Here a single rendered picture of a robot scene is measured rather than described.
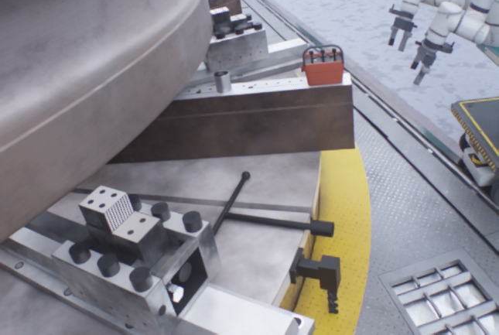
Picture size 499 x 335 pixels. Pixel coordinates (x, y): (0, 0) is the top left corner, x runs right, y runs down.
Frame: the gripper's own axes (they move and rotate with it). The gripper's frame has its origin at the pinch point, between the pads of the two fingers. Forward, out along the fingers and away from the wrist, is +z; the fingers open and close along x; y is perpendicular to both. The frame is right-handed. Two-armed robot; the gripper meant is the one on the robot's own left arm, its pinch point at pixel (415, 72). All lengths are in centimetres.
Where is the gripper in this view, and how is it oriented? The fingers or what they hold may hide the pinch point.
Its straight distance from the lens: 212.9
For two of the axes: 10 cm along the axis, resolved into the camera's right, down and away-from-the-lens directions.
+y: -9.6, -2.9, 0.2
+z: -2.1, 7.3, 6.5
